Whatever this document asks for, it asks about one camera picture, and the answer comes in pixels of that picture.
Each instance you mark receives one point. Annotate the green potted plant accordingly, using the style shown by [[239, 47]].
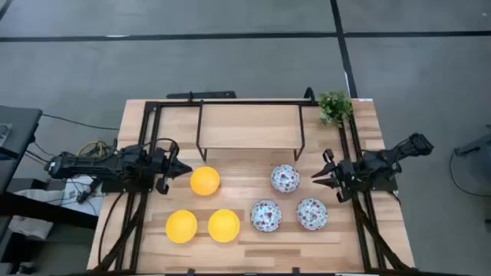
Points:
[[335, 107]]

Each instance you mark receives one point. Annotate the wooden shelf with black legs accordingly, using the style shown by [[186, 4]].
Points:
[[249, 126]]

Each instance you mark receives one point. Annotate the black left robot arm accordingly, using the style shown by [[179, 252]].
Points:
[[96, 165]]

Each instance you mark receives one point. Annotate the yellow mini bowl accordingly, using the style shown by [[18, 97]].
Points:
[[205, 180], [181, 226], [223, 225]]

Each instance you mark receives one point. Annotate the red floral mini bowl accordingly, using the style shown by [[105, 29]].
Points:
[[285, 178], [311, 214], [265, 215]]

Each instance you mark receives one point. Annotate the black table clamp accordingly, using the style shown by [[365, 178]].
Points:
[[295, 270], [190, 271]]

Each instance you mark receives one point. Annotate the black desk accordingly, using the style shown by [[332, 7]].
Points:
[[19, 126]]

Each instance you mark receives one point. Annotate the black hook bracket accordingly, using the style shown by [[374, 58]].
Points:
[[308, 94]]

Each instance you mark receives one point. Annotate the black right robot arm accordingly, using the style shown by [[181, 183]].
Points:
[[383, 161]]

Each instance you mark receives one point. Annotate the grey cloth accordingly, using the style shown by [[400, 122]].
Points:
[[30, 227]]

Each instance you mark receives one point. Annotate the grey chair base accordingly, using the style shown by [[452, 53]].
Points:
[[475, 147]]

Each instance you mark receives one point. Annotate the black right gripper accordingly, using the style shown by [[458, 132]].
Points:
[[345, 174]]

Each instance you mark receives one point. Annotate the dark low table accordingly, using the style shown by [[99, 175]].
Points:
[[23, 209]]

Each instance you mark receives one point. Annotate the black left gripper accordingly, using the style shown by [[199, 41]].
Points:
[[163, 165]]

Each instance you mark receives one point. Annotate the black flat bar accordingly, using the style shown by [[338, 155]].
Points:
[[201, 95]]

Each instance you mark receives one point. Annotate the white cloth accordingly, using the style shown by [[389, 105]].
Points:
[[71, 184]]

